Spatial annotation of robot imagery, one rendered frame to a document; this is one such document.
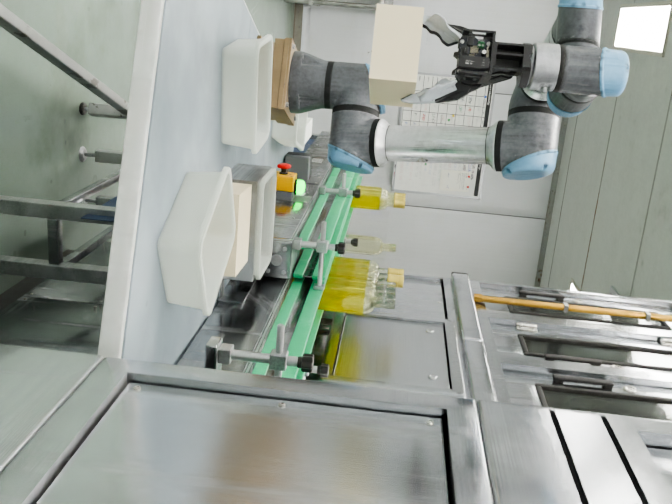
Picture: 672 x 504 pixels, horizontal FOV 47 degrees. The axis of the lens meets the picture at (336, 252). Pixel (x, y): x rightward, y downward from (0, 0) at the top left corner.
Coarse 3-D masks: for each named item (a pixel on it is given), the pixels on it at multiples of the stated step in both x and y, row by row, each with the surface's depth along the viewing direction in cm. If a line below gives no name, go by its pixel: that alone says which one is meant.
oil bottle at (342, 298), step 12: (336, 288) 192; (348, 288) 192; (360, 288) 193; (324, 300) 191; (336, 300) 191; (348, 300) 190; (360, 300) 190; (372, 300) 190; (348, 312) 192; (360, 312) 191
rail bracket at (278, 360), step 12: (216, 336) 124; (276, 336) 120; (216, 348) 120; (228, 348) 121; (276, 348) 121; (216, 360) 121; (228, 360) 121; (240, 360) 122; (252, 360) 121; (264, 360) 121; (276, 360) 120; (288, 360) 121; (300, 360) 121; (312, 360) 120; (276, 372) 122
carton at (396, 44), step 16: (384, 16) 121; (400, 16) 121; (416, 16) 121; (384, 32) 121; (400, 32) 121; (416, 32) 121; (384, 48) 121; (400, 48) 121; (416, 48) 121; (384, 64) 121; (400, 64) 121; (416, 64) 121; (384, 80) 121; (400, 80) 121; (416, 80) 120; (384, 96) 131; (400, 96) 130
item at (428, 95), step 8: (440, 80) 127; (448, 80) 127; (432, 88) 123; (440, 88) 125; (448, 88) 127; (408, 96) 127; (416, 96) 127; (424, 96) 125; (432, 96) 127; (440, 96) 127
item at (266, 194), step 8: (272, 168) 172; (264, 176) 163; (272, 176) 175; (264, 184) 160; (272, 184) 175; (264, 192) 176; (272, 192) 176; (264, 200) 176; (272, 200) 176; (264, 208) 177; (272, 208) 177; (256, 216) 162; (264, 216) 178; (272, 216) 178; (256, 224) 163; (264, 224) 178; (272, 224) 178; (256, 232) 163; (264, 232) 179; (272, 232) 179; (256, 240) 164; (264, 240) 179; (272, 240) 180; (256, 248) 163; (264, 248) 180; (272, 248) 180; (256, 256) 164; (264, 256) 179; (256, 264) 164; (264, 264) 174; (256, 272) 165
